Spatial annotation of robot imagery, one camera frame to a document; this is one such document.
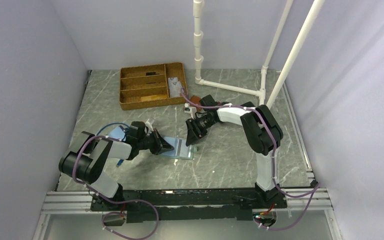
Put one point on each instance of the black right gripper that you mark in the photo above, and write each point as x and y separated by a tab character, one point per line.
194	132

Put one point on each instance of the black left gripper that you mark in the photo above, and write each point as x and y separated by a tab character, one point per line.
161	145

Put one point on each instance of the green card holder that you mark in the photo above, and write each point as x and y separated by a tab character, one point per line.
180	151

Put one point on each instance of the orange credit card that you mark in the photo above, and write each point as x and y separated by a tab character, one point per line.
158	97

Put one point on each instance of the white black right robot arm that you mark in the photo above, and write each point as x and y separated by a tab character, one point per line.
262	131

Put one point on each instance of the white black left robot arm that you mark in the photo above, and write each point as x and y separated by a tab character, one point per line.
86	158

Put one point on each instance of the brown leather card holder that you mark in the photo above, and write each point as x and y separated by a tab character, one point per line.
195	99

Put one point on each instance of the light blue card holder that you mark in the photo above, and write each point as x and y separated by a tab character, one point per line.
117	134

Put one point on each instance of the dark blue card holder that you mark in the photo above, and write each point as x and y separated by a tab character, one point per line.
248	106

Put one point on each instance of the woven wicker tray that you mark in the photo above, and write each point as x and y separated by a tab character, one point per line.
138	83

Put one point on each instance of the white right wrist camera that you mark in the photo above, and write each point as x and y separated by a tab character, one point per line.
188	109

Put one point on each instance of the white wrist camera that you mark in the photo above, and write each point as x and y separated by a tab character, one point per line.
188	109
149	125

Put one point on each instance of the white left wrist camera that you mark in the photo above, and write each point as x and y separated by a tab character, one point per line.
149	125

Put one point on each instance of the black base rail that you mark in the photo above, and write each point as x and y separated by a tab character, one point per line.
188	204

